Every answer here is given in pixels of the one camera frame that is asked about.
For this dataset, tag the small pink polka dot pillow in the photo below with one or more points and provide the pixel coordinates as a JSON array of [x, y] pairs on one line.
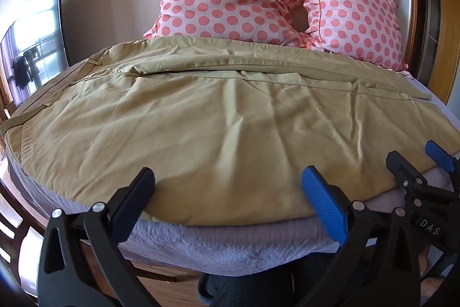
[[355, 12]]

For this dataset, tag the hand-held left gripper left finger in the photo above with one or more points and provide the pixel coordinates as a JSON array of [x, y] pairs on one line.
[[133, 199]]

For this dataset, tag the bed with grey sheet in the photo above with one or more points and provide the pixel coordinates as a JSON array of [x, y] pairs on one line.
[[215, 246]]

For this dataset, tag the person's right hand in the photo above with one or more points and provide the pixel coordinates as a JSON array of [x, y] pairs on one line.
[[435, 292]]

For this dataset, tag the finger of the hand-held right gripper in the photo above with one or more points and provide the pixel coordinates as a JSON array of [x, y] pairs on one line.
[[439, 156], [404, 168]]

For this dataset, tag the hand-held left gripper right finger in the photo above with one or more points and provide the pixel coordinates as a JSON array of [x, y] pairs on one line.
[[324, 199]]

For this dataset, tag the dark wooden bed frame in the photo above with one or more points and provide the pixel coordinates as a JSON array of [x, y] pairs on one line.
[[21, 213]]

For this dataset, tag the wall mirror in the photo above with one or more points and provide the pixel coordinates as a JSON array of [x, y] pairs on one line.
[[34, 41]]

